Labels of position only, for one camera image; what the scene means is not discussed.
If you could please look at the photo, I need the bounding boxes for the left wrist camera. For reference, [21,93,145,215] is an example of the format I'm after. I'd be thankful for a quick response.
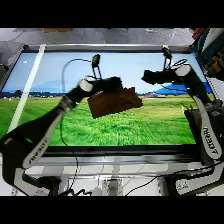
[90,53,103,81]

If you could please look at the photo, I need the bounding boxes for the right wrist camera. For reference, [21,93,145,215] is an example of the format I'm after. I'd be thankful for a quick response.
[161,46,174,71]

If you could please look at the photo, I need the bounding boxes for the silver frame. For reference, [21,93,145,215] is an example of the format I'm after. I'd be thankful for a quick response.
[0,153,224,197]

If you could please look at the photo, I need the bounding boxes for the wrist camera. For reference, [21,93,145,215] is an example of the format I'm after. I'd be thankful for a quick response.
[90,53,103,81]
[161,46,174,71]

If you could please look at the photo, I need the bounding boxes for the black cable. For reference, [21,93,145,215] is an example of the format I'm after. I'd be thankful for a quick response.
[60,58,93,197]
[125,168,214,197]

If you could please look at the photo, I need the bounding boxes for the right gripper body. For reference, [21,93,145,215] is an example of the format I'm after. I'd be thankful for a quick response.
[141,68,175,86]

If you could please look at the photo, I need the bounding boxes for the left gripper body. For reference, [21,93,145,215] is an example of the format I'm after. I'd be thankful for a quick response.
[95,76,124,95]

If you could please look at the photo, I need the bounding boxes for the brown pants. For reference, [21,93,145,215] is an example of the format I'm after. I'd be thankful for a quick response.
[86,86,145,120]

